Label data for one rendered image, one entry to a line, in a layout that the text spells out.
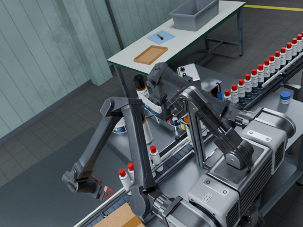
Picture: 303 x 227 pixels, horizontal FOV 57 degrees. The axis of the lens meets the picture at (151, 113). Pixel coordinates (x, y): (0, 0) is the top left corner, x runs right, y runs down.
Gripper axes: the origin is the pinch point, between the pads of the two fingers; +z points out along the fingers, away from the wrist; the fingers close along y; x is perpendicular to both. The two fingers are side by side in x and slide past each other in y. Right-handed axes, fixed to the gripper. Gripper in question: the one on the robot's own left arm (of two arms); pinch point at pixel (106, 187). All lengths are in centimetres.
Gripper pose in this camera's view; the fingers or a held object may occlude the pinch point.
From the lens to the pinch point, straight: 145.9
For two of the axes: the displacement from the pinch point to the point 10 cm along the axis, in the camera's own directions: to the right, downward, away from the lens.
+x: -3.7, 9.3, 0.3
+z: 6.1, 2.2, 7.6
